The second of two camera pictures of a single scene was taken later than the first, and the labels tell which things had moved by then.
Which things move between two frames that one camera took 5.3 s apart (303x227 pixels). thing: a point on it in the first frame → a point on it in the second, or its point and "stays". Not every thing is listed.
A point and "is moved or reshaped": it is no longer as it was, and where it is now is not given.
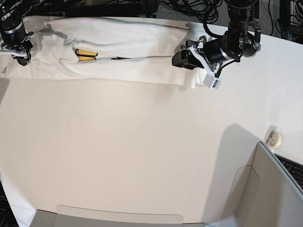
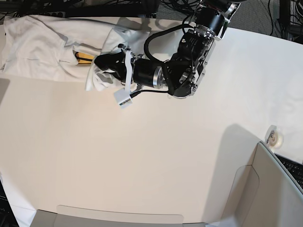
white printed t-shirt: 108,49 is moved or reshaped
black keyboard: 295,168 stays
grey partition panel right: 264,194 stays
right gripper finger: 185,56 → 115,62
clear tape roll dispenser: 273,137 stays
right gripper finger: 192,66 → 120,74
